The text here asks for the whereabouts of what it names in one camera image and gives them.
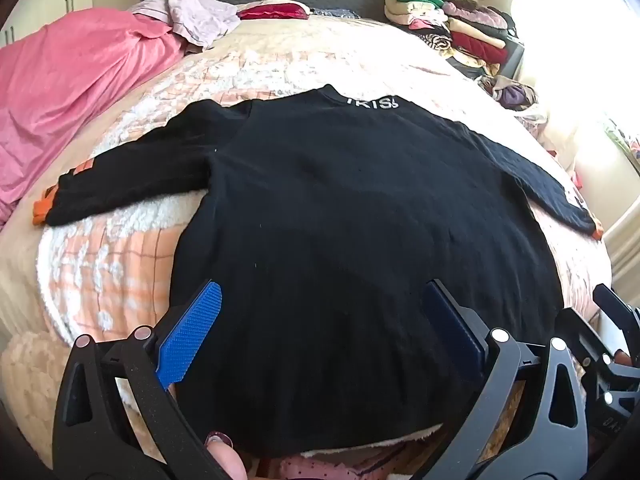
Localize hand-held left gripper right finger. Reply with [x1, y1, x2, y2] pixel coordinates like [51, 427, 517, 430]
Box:
[415, 279, 591, 480]

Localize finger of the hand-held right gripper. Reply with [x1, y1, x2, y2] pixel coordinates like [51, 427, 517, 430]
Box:
[555, 307, 628, 411]
[592, 284, 640, 356]

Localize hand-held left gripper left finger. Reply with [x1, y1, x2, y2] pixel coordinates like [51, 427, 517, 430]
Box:
[51, 280, 236, 480]

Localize black sweater with orange cuffs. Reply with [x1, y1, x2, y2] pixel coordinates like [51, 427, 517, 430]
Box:
[32, 84, 605, 461]

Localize purple clothes pile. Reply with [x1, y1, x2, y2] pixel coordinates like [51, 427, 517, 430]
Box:
[477, 74, 548, 126]

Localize stack of folded clothes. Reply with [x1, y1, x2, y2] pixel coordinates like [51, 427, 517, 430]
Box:
[384, 0, 521, 68]

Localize lilac clothes pile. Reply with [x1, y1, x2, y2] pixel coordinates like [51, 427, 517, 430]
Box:
[127, 0, 242, 53]

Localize person's left hand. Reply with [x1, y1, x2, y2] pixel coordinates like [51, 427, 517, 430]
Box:
[205, 430, 248, 480]

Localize orange and white plaid blanket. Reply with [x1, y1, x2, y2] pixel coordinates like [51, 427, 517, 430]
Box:
[37, 47, 613, 461]

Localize colourful cloth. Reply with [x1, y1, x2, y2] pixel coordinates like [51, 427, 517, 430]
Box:
[604, 119, 640, 161]

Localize pink dotted pants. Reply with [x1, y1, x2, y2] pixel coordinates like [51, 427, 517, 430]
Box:
[277, 445, 416, 480]

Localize beige bed cover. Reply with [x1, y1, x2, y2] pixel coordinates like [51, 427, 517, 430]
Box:
[0, 10, 551, 361]

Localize black nightstand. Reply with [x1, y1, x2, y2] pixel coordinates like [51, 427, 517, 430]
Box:
[480, 40, 526, 83]

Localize pink duvet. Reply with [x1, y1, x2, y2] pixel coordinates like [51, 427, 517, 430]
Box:
[0, 7, 188, 226]

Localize bright window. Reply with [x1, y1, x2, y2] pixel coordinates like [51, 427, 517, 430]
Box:
[517, 0, 640, 121]

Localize red cloth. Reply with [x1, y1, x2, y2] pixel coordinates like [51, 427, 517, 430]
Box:
[236, 2, 311, 22]

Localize dark blue patterned cloth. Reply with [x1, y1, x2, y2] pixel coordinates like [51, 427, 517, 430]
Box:
[310, 7, 361, 20]

